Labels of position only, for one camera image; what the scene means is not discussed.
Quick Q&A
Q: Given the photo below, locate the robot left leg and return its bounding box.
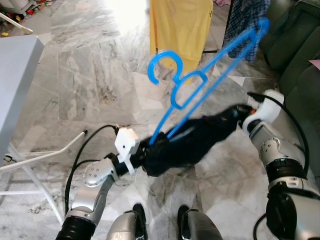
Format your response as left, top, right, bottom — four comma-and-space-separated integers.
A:
106, 202, 148, 240

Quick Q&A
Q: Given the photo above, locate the white drawer cart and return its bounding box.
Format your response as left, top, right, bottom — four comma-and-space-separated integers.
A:
0, 0, 38, 16

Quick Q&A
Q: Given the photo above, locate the navy garment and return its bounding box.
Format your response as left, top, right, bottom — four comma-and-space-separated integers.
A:
142, 104, 251, 177

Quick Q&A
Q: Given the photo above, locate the yellow shirt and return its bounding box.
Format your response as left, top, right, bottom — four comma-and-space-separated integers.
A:
150, 0, 214, 76

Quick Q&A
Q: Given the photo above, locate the white plastic pole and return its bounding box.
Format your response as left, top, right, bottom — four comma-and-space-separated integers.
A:
0, 12, 33, 35

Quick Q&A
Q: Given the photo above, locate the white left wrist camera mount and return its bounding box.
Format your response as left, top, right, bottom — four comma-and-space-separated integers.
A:
114, 128, 139, 174

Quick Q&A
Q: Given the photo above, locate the robot leg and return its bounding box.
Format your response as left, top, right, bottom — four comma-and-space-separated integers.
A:
106, 202, 148, 240
177, 204, 223, 240

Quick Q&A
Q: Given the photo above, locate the blue plaid shirt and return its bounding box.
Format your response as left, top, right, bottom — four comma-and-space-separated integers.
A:
223, 0, 271, 63

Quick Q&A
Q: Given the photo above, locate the green leather sofa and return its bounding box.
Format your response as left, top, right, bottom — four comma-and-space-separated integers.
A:
260, 0, 320, 186

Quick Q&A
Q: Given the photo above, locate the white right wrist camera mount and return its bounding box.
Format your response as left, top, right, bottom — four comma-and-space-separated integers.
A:
243, 90, 285, 132

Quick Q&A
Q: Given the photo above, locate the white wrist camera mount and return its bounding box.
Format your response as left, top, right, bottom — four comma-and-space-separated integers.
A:
114, 128, 139, 174
243, 90, 285, 132

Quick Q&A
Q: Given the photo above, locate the robot right leg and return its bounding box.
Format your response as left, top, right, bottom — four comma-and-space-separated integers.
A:
177, 204, 223, 240

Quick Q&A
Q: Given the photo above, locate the blue plastic hanger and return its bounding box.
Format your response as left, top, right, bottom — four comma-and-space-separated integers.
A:
148, 18, 271, 143

